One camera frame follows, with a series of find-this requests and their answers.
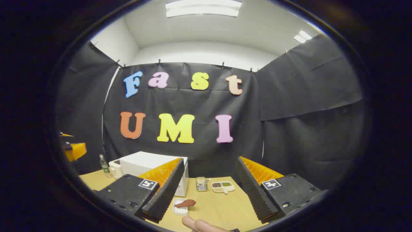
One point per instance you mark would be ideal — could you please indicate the brown chicken drumstick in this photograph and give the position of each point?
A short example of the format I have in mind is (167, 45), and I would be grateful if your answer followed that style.
(185, 203)

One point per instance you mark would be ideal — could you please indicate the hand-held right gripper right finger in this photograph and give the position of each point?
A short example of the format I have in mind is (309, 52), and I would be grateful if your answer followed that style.
(254, 190)

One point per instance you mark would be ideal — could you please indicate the divided white spice dish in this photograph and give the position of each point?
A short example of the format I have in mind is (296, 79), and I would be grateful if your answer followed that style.
(222, 187)

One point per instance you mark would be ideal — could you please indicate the white microwave oven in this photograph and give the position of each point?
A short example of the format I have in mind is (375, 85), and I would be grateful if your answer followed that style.
(141, 161)

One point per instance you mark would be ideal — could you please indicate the long ceiling light panel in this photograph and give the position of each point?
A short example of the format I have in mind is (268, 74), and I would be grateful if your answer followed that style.
(202, 8)

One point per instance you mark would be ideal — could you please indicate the white jug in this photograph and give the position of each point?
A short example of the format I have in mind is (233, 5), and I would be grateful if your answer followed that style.
(116, 169)

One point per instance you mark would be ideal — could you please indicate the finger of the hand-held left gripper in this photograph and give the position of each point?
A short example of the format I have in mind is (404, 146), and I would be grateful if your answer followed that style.
(66, 134)
(77, 151)

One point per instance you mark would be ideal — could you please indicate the small ceiling light panel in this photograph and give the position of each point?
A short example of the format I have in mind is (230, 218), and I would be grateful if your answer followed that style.
(302, 36)

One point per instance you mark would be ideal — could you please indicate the black backdrop cloth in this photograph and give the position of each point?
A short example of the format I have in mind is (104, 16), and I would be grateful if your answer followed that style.
(289, 129)

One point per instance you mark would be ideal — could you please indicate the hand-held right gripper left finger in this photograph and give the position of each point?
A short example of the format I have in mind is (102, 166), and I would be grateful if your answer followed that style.
(164, 193)

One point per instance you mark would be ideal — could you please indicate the glass jar with metal rack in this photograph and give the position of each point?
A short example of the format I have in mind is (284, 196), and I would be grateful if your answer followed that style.
(202, 184)

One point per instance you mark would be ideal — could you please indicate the white plastic tray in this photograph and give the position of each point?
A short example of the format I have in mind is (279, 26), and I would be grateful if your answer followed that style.
(180, 211)

